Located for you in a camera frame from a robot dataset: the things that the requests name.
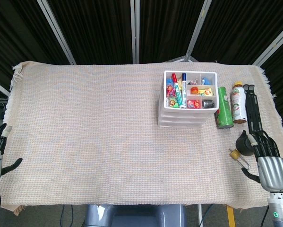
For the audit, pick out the yellow post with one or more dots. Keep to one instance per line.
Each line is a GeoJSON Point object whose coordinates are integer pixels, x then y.
{"type": "Point", "coordinates": [230, 216]}

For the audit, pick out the yellow cap drink bottle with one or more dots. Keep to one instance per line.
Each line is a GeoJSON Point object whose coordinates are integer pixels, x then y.
{"type": "Point", "coordinates": [238, 104]}

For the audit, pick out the orange tape roll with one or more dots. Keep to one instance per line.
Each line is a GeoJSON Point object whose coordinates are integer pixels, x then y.
{"type": "Point", "coordinates": [194, 89]}

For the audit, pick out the white table leg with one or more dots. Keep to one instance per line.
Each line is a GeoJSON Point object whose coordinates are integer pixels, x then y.
{"type": "Point", "coordinates": [200, 212]}

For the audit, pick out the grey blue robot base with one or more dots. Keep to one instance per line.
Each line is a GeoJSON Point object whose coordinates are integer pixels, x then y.
{"type": "Point", "coordinates": [136, 217]}

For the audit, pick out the yellow snack packet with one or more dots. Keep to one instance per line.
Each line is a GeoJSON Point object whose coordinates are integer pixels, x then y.
{"type": "Point", "coordinates": [206, 91]}

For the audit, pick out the green cartoon card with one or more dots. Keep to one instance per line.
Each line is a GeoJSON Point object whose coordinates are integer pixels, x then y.
{"type": "Point", "coordinates": [173, 102]}

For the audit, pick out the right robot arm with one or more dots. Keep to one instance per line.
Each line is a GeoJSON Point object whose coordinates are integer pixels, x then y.
{"type": "Point", "coordinates": [280, 212]}

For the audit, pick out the red sticker packet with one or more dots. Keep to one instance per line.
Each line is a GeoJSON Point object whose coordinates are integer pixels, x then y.
{"type": "Point", "coordinates": [193, 104]}

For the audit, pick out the white plastic drawer organizer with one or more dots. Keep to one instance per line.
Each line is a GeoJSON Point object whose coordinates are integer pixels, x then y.
{"type": "Point", "coordinates": [191, 109]}

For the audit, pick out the blue cap white marker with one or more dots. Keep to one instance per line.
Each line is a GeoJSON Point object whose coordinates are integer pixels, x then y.
{"type": "Point", "coordinates": [184, 89]}

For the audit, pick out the clear plastic drawer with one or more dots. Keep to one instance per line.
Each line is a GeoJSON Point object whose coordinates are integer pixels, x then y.
{"type": "Point", "coordinates": [179, 124]}
{"type": "Point", "coordinates": [179, 118]}
{"type": "Point", "coordinates": [179, 112]}

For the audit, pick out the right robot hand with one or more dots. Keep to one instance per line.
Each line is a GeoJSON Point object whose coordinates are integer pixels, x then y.
{"type": "Point", "coordinates": [273, 172]}

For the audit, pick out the blue card packet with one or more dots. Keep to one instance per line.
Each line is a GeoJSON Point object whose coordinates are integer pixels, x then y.
{"type": "Point", "coordinates": [169, 81]}

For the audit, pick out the beige woven tablecloth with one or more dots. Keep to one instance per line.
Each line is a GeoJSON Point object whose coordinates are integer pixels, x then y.
{"type": "Point", "coordinates": [84, 130]}

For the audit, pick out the black folding stand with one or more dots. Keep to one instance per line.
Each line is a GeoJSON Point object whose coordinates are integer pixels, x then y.
{"type": "Point", "coordinates": [252, 111]}

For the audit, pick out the green chips can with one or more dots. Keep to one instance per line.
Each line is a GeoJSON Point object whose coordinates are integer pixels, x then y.
{"type": "Point", "coordinates": [224, 106]}

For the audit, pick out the black kettle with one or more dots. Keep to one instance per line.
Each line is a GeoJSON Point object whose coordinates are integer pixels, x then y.
{"type": "Point", "coordinates": [244, 145]}

